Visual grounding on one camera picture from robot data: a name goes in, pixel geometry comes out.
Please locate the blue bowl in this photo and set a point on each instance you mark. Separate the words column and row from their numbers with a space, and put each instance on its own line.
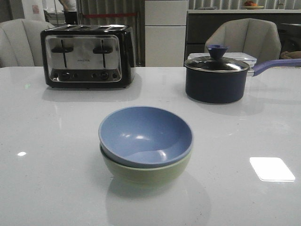
column 145, row 137

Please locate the person in background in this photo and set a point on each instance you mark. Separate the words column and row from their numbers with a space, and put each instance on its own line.
column 70, row 11

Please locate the green bowl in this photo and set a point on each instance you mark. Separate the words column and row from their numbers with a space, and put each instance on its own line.
column 147, row 177

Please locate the glass pot lid blue knob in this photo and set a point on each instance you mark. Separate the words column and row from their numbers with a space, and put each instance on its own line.
column 216, row 61

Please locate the fruit bowl on counter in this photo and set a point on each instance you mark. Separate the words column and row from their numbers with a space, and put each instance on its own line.
column 250, row 4

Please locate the dark kitchen counter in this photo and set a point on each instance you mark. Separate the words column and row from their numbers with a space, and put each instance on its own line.
column 201, row 24

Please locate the clear plastic container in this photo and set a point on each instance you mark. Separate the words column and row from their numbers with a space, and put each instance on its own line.
column 235, row 55

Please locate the dark blue saucepan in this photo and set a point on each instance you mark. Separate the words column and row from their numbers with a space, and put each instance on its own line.
column 222, row 88

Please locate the beige chair left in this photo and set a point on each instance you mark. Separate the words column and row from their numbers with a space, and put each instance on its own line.
column 20, row 43

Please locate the black and chrome toaster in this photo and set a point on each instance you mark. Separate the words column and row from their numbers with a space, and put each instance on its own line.
column 88, row 56

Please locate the metal rack in background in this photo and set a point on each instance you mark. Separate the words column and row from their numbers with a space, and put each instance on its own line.
column 55, row 18

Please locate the beige chair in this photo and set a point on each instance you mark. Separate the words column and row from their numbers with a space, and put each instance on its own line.
column 255, row 37
column 20, row 43

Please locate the white cabinet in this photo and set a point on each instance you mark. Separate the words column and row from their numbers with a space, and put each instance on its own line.
column 165, row 30

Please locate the beige chair right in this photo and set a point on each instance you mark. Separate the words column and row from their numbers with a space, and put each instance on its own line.
column 255, row 37

